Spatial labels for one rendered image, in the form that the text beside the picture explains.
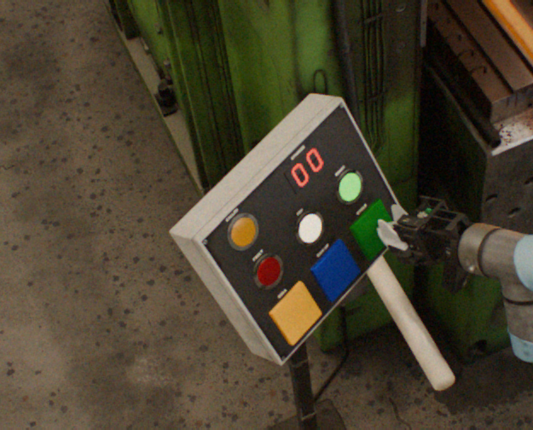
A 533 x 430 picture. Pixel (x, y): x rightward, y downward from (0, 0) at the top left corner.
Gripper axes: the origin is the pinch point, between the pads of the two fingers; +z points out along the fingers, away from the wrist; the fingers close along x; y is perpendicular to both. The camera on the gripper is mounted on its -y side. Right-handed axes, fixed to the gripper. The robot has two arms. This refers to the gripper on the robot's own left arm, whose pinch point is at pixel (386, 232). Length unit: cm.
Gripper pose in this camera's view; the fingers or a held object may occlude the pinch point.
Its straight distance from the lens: 189.3
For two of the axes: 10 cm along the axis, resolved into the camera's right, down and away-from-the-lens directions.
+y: -4.5, -7.3, -5.2
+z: -6.1, -1.7, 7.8
